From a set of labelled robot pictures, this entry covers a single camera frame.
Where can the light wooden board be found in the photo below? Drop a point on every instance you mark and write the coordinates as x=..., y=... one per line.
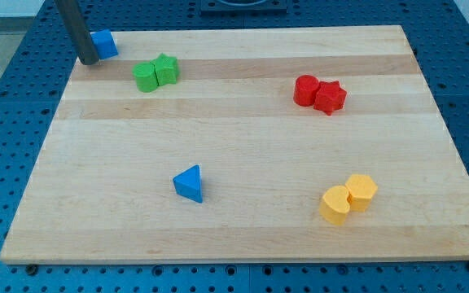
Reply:
x=101, y=190

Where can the yellow heart block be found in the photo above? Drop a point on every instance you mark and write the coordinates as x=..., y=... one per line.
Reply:
x=334, y=205

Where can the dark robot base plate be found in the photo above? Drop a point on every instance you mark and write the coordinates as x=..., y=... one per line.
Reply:
x=214, y=7

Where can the red cylinder block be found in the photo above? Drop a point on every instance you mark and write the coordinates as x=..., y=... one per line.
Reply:
x=306, y=87

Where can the red star block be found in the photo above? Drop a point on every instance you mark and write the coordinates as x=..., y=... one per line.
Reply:
x=330, y=97

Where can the yellow hexagon block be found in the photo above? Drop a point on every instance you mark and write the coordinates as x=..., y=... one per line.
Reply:
x=362, y=190

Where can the green cylinder block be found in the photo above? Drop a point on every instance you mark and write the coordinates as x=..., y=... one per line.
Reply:
x=145, y=77

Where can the blue triangle block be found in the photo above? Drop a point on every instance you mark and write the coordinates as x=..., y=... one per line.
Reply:
x=188, y=184

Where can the blue cube block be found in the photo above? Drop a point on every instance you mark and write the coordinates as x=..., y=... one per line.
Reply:
x=104, y=44

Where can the green star block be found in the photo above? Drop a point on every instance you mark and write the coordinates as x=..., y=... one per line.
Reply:
x=166, y=69

